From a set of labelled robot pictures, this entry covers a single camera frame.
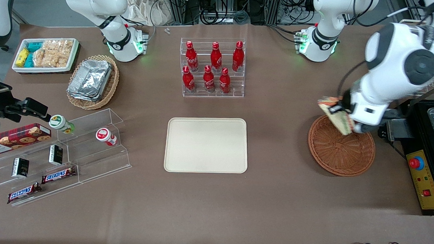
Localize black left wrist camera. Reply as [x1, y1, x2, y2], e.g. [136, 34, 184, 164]
[329, 89, 354, 117]

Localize cream plastic serving tray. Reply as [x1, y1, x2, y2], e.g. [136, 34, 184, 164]
[164, 116, 250, 175]

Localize red emergency stop button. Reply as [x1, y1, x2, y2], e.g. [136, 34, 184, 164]
[408, 156, 425, 171]

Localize red cola bottle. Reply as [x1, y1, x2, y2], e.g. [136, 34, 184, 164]
[219, 67, 232, 95]
[185, 41, 200, 72]
[232, 40, 245, 73]
[210, 42, 223, 73]
[182, 66, 197, 93]
[203, 65, 216, 93]

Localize red capped yogurt bottle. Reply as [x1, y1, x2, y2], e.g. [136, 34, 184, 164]
[95, 127, 118, 147]

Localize triangle sandwich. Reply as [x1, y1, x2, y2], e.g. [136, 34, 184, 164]
[316, 96, 356, 136]

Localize coiled black cables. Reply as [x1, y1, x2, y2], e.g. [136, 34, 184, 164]
[198, 4, 251, 27]

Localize white rectangular snack tray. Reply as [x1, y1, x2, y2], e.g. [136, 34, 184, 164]
[12, 36, 80, 75]

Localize Snickers chocolate bar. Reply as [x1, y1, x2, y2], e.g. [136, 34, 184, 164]
[7, 182, 43, 205]
[41, 165, 77, 185]

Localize aluminium frame post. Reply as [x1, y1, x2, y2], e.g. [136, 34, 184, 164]
[166, 0, 193, 25]

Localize stacked aluminium foil containers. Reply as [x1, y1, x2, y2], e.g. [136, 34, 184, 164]
[67, 58, 113, 103]

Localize beige cloth bag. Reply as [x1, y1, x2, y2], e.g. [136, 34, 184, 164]
[127, 0, 173, 27]

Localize red cookie box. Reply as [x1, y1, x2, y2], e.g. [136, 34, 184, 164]
[0, 122, 53, 158]

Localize oval wicker basket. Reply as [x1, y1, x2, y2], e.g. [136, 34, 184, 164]
[66, 54, 120, 111]

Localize clear acrylic bottle rack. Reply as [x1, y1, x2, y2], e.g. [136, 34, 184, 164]
[178, 36, 247, 100]

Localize small black box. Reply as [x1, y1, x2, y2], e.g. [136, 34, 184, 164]
[49, 145, 64, 166]
[12, 157, 30, 178]

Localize clear acrylic step shelf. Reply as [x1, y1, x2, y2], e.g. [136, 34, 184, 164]
[0, 104, 134, 211]

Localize clear rice cracker bag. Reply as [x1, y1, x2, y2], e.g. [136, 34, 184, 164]
[57, 39, 74, 68]
[32, 40, 60, 69]

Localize black camera cable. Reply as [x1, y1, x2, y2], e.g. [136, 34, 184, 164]
[337, 60, 367, 100]

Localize yellow control panel box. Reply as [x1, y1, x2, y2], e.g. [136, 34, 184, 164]
[404, 149, 434, 211]

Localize round brown wicker basket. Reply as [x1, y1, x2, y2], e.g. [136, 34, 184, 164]
[307, 114, 377, 178]

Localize yellow snack packet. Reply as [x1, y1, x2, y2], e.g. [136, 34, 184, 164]
[16, 48, 30, 68]

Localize green capped yogurt bottle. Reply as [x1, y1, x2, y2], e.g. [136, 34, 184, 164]
[48, 115, 75, 134]

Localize black equipment stand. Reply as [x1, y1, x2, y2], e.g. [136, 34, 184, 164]
[394, 99, 434, 217]

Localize black base cables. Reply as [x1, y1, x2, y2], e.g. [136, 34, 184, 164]
[266, 23, 304, 44]

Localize grey metal plate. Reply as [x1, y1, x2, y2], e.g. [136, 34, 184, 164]
[385, 119, 417, 143]

